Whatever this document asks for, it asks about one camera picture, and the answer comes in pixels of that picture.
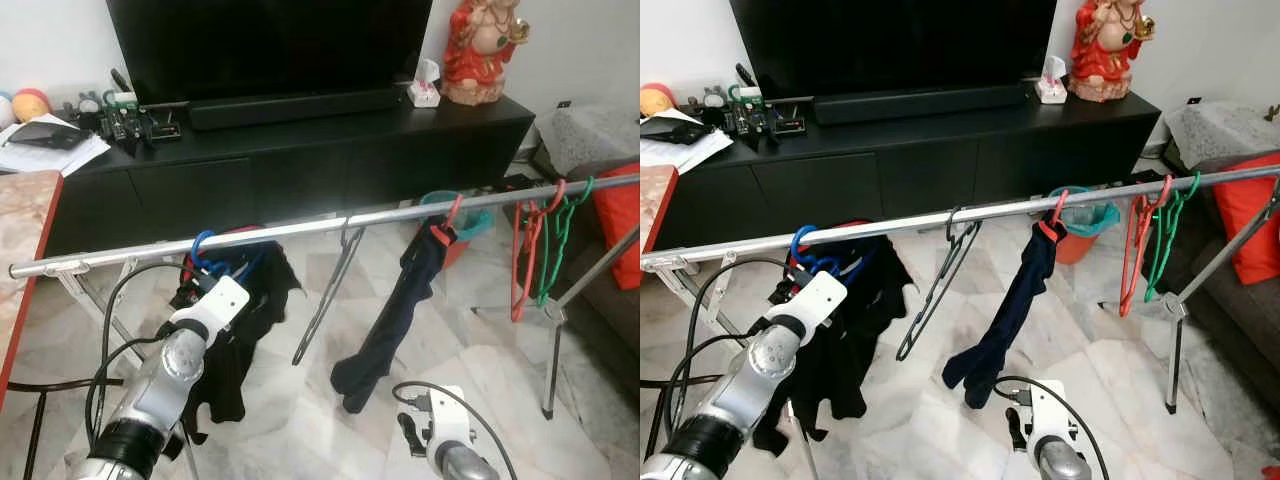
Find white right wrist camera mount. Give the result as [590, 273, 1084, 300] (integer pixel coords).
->
[425, 385, 474, 479]
[1025, 380, 1074, 473]

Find black flat screen television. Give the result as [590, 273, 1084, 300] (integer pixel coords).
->
[730, 0, 1059, 101]
[105, 0, 434, 106]

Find teal bin liner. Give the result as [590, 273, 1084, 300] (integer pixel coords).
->
[418, 190, 496, 243]
[1047, 185, 1122, 239]

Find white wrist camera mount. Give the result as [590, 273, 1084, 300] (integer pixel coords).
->
[425, 385, 474, 479]
[1025, 380, 1074, 473]
[765, 270, 850, 341]
[168, 275, 251, 346]

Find red plastic hanger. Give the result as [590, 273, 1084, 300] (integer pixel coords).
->
[430, 193, 467, 248]
[510, 178, 569, 324]
[1118, 175, 1174, 319]
[1035, 188, 1071, 243]

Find black pouch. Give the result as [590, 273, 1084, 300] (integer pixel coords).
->
[8, 120, 91, 151]
[640, 117, 714, 147]

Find navy blue garment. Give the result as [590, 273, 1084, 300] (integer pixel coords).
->
[330, 225, 461, 415]
[942, 225, 1063, 410]

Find white paper sheets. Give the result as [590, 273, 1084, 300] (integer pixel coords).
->
[0, 113, 112, 177]
[640, 108, 736, 173]

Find side table with grey cloth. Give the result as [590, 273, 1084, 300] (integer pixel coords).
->
[535, 103, 641, 181]
[1165, 100, 1280, 173]

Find blue plastic hanger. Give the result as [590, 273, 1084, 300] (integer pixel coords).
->
[188, 230, 269, 293]
[788, 225, 869, 284]

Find orange round plush toy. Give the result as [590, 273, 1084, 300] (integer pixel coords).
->
[640, 83, 678, 119]
[12, 88, 52, 123]

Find dark brown sofa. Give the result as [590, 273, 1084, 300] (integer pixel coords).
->
[560, 165, 641, 353]
[1165, 150, 1280, 386]

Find black soundbar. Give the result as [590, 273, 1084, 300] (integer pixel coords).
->
[812, 82, 1029, 127]
[188, 86, 404, 132]

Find red laughing Buddha statue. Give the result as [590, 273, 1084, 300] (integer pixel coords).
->
[1067, 0, 1157, 103]
[441, 0, 532, 106]

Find red cushion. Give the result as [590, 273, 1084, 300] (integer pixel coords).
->
[592, 163, 641, 292]
[1212, 152, 1280, 287]

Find green plastic hanger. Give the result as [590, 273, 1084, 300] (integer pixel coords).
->
[535, 175, 597, 309]
[1143, 170, 1202, 304]

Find metal clothes rack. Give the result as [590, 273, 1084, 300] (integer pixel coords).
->
[640, 163, 1280, 480]
[8, 176, 641, 480]

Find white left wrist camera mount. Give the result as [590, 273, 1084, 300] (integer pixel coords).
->
[765, 270, 850, 341]
[168, 275, 251, 346]

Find black garment with red stripe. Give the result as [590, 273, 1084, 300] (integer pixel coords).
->
[165, 240, 304, 448]
[752, 235, 917, 458]

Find marble table with red edge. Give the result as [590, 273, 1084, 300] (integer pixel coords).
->
[640, 165, 680, 301]
[0, 170, 64, 411]

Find black plastic hanger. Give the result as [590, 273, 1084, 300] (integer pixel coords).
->
[895, 207, 984, 363]
[291, 215, 367, 367]

